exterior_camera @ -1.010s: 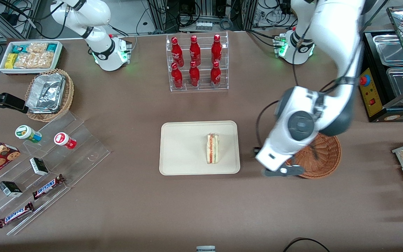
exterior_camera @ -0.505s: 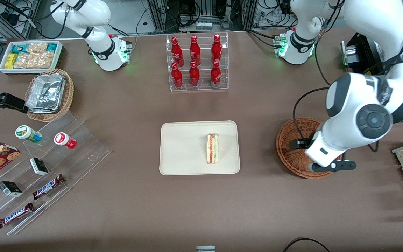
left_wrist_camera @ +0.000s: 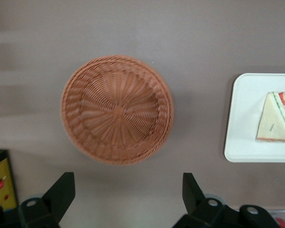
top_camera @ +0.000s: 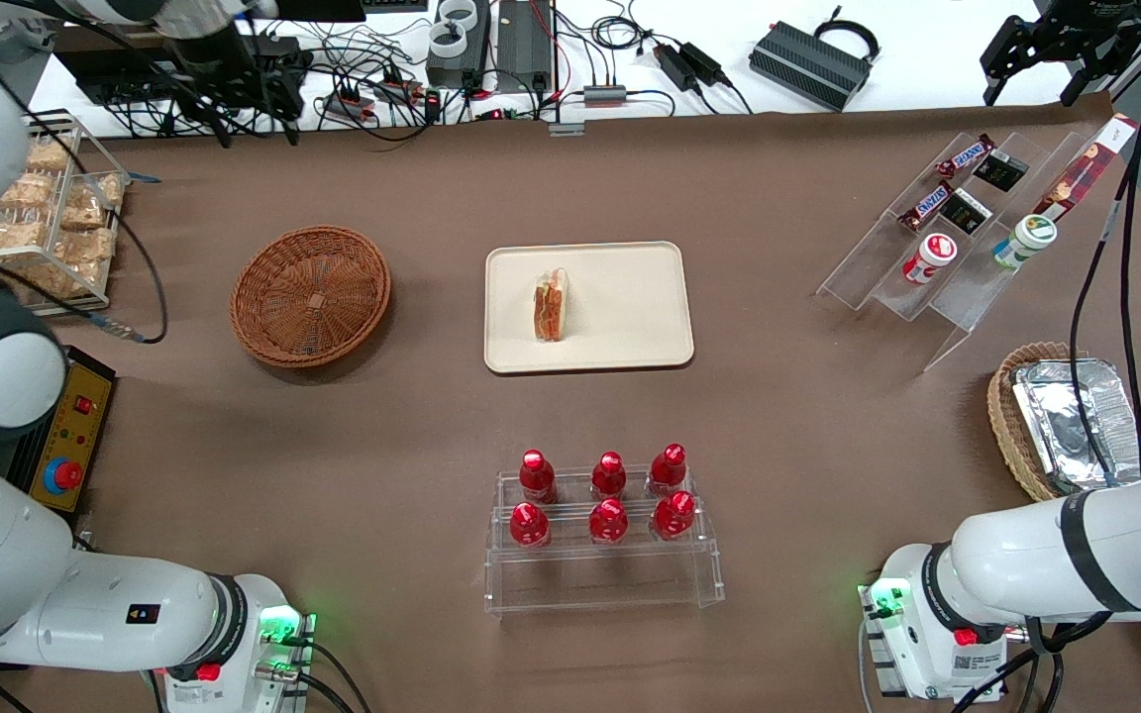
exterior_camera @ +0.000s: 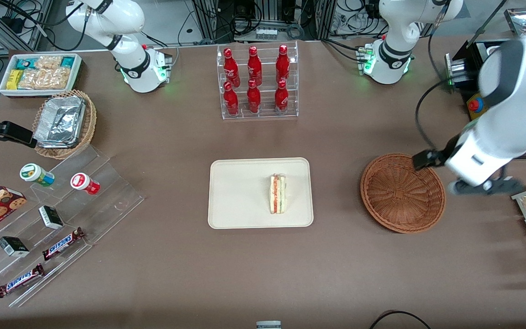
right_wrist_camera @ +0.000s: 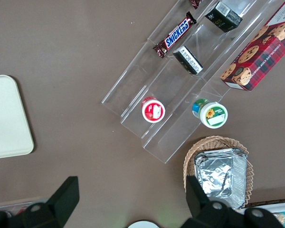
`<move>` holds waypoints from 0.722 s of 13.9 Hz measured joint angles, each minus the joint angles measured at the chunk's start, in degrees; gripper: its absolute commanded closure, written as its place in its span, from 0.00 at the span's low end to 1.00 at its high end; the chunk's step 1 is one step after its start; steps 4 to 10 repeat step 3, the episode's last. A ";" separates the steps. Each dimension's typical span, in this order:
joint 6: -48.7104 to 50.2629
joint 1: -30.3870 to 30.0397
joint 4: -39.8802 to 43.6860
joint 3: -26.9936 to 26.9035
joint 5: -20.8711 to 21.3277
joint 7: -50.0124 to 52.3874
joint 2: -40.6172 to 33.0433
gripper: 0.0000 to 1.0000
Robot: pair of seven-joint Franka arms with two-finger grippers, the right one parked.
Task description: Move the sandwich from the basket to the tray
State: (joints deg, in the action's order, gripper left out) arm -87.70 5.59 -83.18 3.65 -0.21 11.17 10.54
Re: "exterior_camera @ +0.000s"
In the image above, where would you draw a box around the red cola bottle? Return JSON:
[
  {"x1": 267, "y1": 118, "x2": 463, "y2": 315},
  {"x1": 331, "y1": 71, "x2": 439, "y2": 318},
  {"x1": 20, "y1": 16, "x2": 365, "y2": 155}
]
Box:
[
  {"x1": 223, "y1": 82, "x2": 240, "y2": 117},
  {"x1": 223, "y1": 48, "x2": 241, "y2": 88},
  {"x1": 246, "y1": 80, "x2": 262, "y2": 114},
  {"x1": 274, "y1": 80, "x2": 290, "y2": 113},
  {"x1": 247, "y1": 46, "x2": 263, "y2": 87},
  {"x1": 275, "y1": 44, "x2": 291, "y2": 85}
]

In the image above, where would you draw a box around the brown Snickers bar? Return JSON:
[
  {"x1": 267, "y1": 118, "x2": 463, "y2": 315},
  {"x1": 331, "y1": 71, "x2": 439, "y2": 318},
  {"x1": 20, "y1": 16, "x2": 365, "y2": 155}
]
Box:
[
  {"x1": 42, "y1": 227, "x2": 86, "y2": 261},
  {"x1": 0, "y1": 263, "x2": 46, "y2": 298}
]

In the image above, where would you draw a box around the black looped table cable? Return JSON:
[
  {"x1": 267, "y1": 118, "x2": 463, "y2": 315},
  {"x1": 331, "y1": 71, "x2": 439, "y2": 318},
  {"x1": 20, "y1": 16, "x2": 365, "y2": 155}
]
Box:
[{"x1": 369, "y1": 310, "x2": 431, "y2": 329}]

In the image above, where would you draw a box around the clear acrylic stepped shelf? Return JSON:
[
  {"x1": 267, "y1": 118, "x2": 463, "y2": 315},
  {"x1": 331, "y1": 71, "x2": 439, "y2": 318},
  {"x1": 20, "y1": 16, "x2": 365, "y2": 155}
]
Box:
[{"x1": 0, "y1": 145, "x2": 146, "y2": 308}]

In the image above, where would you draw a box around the light tan wicker basket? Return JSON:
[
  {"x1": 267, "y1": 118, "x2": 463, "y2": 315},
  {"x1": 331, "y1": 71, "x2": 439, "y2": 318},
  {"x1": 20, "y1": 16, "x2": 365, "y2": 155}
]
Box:
[{"x1": 32, "y1": 90, "x2": 97, "y2": 160}]

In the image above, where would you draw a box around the silver foil container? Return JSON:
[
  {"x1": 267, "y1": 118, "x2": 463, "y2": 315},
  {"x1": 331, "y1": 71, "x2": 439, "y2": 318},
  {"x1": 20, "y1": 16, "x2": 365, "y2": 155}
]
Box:
[{"x1": 33, "y1": 96, "x2": 86, "y2": 149}]

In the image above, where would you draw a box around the shiny silver metal tray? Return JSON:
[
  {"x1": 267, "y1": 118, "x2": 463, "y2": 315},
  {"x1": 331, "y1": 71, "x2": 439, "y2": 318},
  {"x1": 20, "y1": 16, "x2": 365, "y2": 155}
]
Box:
[{"x1": 504, "y1": 8, "x2": 526, "y2": 35}]

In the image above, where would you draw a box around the yellow snack packet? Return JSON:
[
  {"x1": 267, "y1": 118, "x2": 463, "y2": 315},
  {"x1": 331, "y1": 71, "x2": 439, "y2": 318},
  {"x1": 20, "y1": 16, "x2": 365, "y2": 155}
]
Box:
[{"x1": 6, "y1": 69, "x2": 24, "y2": 90}]

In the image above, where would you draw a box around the white rectangular snack bin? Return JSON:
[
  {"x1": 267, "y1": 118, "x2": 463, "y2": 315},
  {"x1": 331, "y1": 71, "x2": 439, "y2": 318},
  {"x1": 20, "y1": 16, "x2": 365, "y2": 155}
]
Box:
[{"x1": 0, "y1": 53, "x2": 84, "y2": 98}]

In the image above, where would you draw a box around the triangular sandwich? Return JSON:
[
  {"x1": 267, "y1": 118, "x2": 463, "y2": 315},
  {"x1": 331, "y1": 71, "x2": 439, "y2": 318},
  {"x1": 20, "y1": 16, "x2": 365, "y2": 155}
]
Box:
[{"x1": 269, "y1": 173, "x2": 287, "y2": 215}]

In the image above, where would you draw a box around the small clear cracker bag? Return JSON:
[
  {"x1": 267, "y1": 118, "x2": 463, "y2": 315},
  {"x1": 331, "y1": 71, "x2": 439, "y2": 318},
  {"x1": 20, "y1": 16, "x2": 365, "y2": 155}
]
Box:
[{"x1": 35, "y1": 55, "x2": 63, "y2": 70}]

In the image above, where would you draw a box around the red lid snack cup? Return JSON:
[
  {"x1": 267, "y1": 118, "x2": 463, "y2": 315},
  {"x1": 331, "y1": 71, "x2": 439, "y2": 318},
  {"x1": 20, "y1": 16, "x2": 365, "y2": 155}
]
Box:
[{"x1": 70, "y1": 172, "x2": 101, "y2": 196}]

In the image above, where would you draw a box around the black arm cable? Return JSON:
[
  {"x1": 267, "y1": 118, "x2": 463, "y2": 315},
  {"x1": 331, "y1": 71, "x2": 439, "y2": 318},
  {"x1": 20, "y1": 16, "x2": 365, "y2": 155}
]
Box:
[{"x1": 415, "y1": 78, "x2": 453, "y2": 154}]

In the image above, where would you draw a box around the small black box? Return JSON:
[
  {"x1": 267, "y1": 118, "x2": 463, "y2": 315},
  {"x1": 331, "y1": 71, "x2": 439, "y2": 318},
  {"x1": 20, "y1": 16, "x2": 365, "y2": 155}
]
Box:
[
  {"x1": 0, "y1": 236, "x2": 31, "y2": 258},
  {"x1": 38, "y1": 205, "x2": 64, "y2": 230}
]

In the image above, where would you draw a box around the brown round wicker basket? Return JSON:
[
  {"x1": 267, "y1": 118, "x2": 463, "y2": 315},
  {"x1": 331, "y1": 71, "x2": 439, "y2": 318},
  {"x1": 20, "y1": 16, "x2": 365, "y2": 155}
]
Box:
[{"x1": 360, "y1": 153, "x2": 447, "y2": 234}]

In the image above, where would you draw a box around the clear acrylic bottle rack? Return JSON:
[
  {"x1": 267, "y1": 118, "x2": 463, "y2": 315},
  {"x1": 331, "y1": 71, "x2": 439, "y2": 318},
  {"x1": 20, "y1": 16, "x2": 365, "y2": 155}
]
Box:
[{"x1": 216, "y1": 41, "x2": 299, "y2": 121}]

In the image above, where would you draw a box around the large clear cracker bag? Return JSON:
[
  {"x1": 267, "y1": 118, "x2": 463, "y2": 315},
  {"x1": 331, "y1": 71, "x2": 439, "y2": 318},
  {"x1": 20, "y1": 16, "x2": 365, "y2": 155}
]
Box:
[{"x1": 17, "y1": 67, "x2": 72, "y2": 90}]

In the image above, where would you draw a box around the green lid snack cup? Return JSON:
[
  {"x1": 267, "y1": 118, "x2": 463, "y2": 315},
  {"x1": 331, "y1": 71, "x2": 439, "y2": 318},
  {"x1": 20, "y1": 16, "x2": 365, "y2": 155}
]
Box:
[{"x1": 20, "y1": 163, "x2": 56, "y2": 188}]

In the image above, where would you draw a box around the beige rectangular tray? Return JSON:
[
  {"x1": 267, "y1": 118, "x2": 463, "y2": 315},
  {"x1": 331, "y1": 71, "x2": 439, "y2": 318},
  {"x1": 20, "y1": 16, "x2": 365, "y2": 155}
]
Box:
[{"x1": 208, "y1": 158, "x2": 314, "y2": 229}]

